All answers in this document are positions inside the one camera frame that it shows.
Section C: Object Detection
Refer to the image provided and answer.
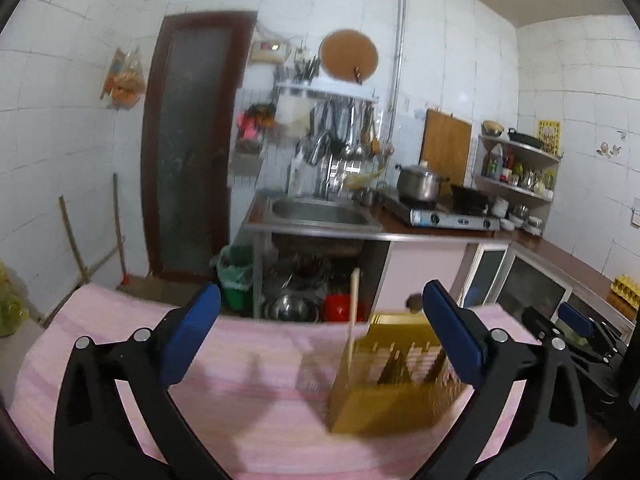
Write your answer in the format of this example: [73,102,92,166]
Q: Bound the round wooden board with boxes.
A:
[319,30,379,83]

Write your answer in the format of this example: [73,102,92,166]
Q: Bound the black pan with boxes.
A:
[507,127,546,150]

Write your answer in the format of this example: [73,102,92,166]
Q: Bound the egg carton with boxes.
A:
[607,275,640,308]

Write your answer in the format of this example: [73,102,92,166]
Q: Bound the wire wall basket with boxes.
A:
[231,137,266,176]

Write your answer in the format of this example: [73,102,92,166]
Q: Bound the steel sink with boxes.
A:
[242,195,386,241]

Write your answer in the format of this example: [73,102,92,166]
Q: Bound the kitchen counter cabinets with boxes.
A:
[360,207,640,341]

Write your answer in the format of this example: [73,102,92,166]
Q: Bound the clear oil bottle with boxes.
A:
[487,142,505,181]

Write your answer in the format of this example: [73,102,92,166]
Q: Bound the row of hanging steel utensils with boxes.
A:
[310,100,396,158]

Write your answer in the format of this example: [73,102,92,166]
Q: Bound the white wall rack shelf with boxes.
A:
[274,79,378,103]

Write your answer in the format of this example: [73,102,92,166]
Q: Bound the steel bowl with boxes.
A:
[262,294,321,322]

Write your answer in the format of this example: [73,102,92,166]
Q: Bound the flat wooden stick utensil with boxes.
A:
[345,267,361,361]

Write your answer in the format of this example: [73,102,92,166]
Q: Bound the grey wall pipe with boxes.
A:
[390,0,408,121]

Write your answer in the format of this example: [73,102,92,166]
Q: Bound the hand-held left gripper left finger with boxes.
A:
[52,282,236,480]

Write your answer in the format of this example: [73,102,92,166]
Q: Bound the leaning wooden stick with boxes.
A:
[59,196,91,281]
[112,172,130,286]

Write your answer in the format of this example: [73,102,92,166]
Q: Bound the corner wall shelf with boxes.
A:
[472,132,563,236]

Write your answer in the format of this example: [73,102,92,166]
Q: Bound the green trash bin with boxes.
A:
[216,244,255,311]

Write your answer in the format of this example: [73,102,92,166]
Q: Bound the white electrical box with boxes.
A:
[249,39,292,65]

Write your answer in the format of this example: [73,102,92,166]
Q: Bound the pink striped cloth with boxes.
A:
[10,282,546,480]

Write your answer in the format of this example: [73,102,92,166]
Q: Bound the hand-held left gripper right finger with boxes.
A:
[415,280,588,480]

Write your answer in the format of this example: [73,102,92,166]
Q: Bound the red pot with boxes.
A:
[322,292,366,322]

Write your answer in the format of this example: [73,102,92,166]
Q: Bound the dark wooden door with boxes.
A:
[140,10,258,283]

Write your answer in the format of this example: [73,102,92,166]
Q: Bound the yellow utensil holder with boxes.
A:
[327,312,468,433]

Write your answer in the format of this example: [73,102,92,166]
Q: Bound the red hanging cloth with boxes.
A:
[236,102,277,141]

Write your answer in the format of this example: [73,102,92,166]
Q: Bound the yellow plastic bottle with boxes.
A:
[0,260,30,337]

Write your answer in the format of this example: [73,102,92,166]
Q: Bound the wooden cutting board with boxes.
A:
[419,108,473,188]

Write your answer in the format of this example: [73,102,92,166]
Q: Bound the hanging orange plastic bag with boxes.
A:
[100,47,146,110]

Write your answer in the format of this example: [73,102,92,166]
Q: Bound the black wok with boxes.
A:
[450,184,493,213]

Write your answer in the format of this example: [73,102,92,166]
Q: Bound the steel pot with lid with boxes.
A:
[395,160,451,203]

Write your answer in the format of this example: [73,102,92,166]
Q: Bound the knife holder with knives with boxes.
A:
[292,47,322,83]

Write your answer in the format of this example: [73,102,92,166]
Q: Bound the steel gas stove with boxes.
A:
[382,192,501,232]

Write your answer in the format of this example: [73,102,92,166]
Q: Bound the yellow wall poster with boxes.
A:
[536,119,562,156]

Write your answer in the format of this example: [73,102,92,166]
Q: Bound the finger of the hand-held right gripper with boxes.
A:
[522,305,566,348]
[557,302,630,361]

